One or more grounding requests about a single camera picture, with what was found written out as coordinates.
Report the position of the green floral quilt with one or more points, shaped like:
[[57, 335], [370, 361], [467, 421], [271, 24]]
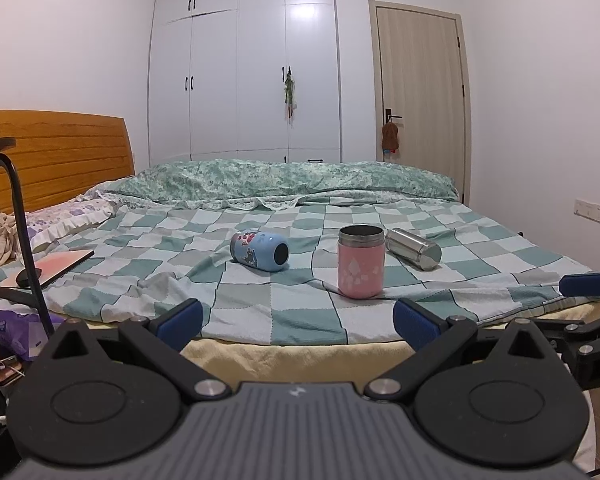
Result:
[[280, 177]]

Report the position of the white wall socket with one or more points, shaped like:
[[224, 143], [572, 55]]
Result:
[[590, 210]]

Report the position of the purple floral pillow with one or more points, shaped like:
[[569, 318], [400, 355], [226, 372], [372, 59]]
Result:
[[65, 217]]

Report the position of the brown hanging pouch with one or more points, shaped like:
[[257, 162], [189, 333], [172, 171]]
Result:
[[390, 136]]

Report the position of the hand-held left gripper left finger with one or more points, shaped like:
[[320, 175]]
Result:
[[182, 321]]

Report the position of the wooden headboard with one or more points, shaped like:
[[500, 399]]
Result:
[[65, 155]]

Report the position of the green hanging ornament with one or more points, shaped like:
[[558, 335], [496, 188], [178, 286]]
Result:
[[290, 92]]

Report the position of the beige door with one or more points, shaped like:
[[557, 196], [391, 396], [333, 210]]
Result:
[[420, 70]]

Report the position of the blue printed cup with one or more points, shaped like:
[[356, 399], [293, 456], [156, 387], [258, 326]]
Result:
[[261, 251]]

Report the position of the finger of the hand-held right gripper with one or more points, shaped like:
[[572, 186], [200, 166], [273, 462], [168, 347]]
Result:
[[572, 329], [582, 284]]

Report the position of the purple plastic bag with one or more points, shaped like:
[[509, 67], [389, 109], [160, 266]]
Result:
[[10, 332]]

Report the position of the stainless steel cup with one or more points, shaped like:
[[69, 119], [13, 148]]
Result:
[[414, 250]]

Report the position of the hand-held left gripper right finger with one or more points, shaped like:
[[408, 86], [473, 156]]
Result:
[[414, 321]]

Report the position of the green checked bed sheet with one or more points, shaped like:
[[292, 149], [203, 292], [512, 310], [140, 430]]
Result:
[[280, 290]]

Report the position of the white wardrobe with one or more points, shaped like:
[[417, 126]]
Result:
[[260, 85]]

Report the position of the black computer mouse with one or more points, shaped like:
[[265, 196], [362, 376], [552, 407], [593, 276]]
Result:
[[27, 277]]

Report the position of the pink cup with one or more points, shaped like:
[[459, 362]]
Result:
[[360, 267]]

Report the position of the beige mattress pad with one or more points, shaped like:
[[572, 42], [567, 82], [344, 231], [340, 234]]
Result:
[[290, 362]]

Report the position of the pink laptop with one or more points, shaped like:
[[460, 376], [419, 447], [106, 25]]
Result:
[[62, 262]]

